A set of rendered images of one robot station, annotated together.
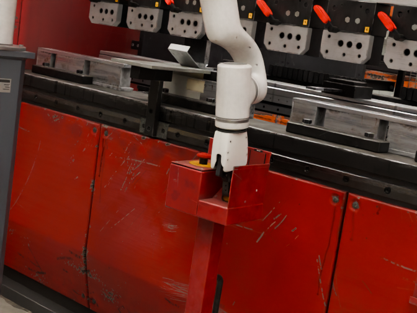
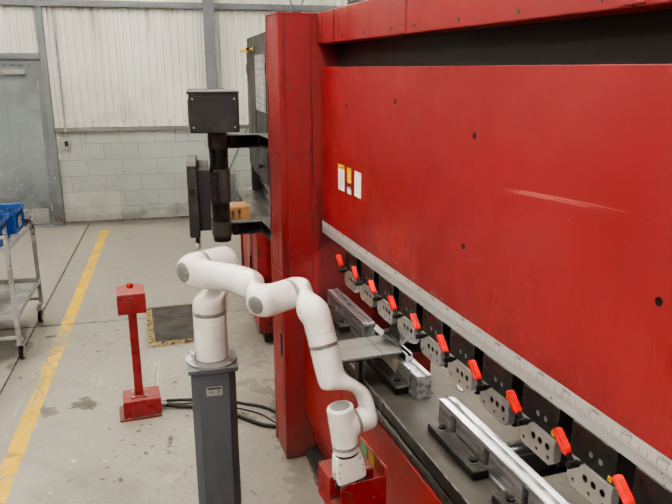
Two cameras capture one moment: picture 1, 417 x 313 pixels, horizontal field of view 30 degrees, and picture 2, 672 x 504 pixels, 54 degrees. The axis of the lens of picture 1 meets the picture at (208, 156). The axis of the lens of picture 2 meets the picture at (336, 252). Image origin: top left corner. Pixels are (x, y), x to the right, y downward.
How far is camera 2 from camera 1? 1.39 m
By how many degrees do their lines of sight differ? 31
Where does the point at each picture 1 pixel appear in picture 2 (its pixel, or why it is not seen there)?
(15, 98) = (227, 397)
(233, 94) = (335, 433)
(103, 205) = not seen: hidden behind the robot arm
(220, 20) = (321, 377)
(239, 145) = (351, 466)
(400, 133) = (495, 465)
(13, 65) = (222, 377)
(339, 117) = (463, 429)
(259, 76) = (366, 411)
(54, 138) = not seen: hidden behind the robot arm
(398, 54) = (487, 398)
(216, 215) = not seen: outside the picture
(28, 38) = (322, 281)
